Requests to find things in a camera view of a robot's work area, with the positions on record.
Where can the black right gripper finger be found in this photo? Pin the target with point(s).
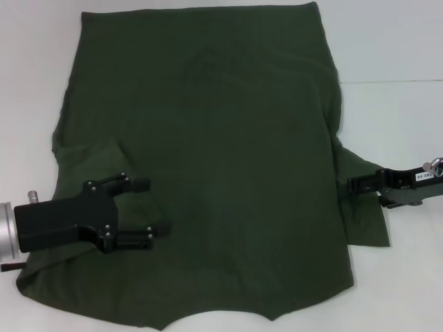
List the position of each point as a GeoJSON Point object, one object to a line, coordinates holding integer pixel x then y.
{"type": "Point", "coordinates": [361, 183]}
{"type": "Point", "coordinates": [387, 203]}

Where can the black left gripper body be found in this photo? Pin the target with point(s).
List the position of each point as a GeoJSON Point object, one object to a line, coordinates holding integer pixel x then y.
{"type": "Point", "coordinates": [59, 221]}

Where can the dark green shirt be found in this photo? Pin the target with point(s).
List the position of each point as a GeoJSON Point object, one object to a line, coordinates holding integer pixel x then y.
{"type": "Point", "coordinates": [225, 138]}

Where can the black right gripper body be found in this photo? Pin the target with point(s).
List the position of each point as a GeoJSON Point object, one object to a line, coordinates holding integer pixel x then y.
{"type": "Point", "coordinates": [401, 183]}

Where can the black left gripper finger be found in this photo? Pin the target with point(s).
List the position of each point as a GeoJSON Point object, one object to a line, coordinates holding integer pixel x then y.
{"type": "Point", "coordinates": [140, 184]}
{"type": "Point", "coordinates": [131, 240]}

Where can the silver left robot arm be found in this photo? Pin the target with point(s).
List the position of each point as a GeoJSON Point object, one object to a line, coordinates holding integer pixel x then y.
{"type": "Point", "coordinates": [7, 231]}

